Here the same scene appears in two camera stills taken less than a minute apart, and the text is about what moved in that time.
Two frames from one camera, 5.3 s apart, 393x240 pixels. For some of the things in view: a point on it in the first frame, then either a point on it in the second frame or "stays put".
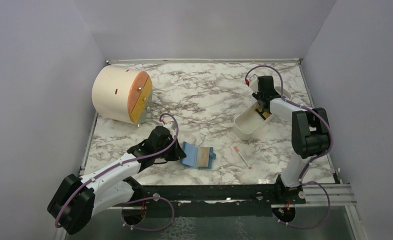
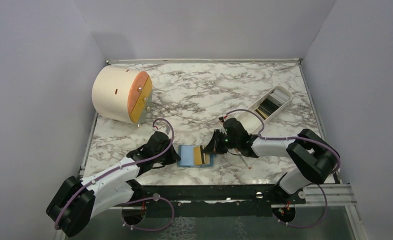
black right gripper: [256, 94] to [213, 146]
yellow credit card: [265, 114] to [197, 155]
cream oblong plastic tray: [250, 122] stays put
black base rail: [210, 200] stays put
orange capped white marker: [237, 149] stays put
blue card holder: [198, 157] stays put
